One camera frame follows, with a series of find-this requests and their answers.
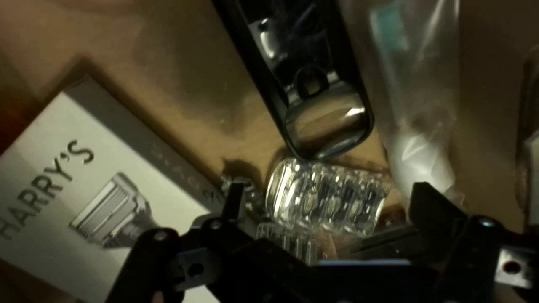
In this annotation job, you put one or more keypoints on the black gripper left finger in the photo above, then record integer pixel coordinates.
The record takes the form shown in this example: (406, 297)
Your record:
(166, 264)

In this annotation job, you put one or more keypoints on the brown cardboard box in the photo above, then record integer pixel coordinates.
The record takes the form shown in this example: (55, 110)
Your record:
(172, 63)

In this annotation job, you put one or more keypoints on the white Harry's razor box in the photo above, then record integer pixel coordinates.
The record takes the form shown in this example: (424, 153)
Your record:
(82, 183)

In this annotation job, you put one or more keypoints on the black electric shaver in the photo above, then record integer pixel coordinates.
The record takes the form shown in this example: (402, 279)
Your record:
(300, 58)

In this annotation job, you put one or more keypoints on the clear plastic bag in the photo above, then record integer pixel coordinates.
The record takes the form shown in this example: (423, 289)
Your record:
(407, 55)

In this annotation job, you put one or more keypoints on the clear plastic comb attachment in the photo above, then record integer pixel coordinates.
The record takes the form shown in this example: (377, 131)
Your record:
(310, 205)

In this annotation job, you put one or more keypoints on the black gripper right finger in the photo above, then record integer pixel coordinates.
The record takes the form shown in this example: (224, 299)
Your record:
(476, 252)

